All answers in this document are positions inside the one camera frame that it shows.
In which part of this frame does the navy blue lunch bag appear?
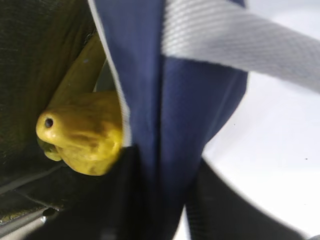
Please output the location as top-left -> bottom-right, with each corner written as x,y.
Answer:
0,0 -> 320,226

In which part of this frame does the yellow banana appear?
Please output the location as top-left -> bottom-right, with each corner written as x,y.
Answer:
47,33 -> 106,108

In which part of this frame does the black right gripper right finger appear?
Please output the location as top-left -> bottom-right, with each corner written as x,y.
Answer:
186,160 -> 304,240

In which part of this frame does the yellow pear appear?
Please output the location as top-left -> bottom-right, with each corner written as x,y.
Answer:
35,90 -> 124,176

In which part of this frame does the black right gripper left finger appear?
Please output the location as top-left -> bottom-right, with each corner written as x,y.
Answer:
26,146 -> 143,240

